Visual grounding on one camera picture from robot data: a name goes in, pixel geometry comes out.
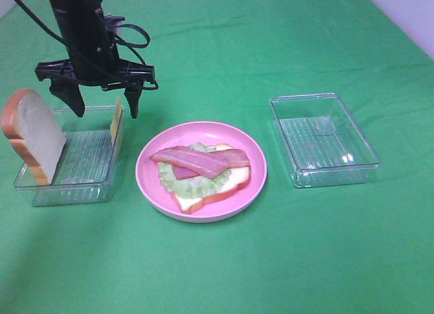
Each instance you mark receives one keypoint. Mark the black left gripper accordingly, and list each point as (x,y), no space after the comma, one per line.
(67,74)

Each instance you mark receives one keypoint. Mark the yellow cheese slice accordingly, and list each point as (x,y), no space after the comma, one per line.
(115,121)

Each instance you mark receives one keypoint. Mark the bacon strip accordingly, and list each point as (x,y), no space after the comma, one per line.
(204,163)

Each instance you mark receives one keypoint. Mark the green lettuce leaf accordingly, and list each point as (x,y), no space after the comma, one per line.
(166,175)

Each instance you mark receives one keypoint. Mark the pink ham slice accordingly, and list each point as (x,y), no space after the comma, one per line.
(236,158)

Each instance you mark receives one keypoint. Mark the bread slice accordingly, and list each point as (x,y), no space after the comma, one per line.
(237,181)
(34,133)

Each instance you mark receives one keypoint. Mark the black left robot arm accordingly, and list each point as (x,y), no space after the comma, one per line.
(91,39)

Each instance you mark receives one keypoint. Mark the clear left plastic container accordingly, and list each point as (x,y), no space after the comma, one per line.
(88,169)

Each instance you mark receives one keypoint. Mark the clear plastic container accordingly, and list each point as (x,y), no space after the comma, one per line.
(320,141)
(88,169)

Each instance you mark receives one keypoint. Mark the pink round plate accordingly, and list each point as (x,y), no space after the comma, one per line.
(209,133)

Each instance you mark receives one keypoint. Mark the green tablecloth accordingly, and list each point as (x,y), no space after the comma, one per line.
(365,248)

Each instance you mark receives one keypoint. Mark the clear right plastic container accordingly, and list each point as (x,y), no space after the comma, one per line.
(320,141)

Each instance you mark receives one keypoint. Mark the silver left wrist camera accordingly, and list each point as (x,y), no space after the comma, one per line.
(113,23)

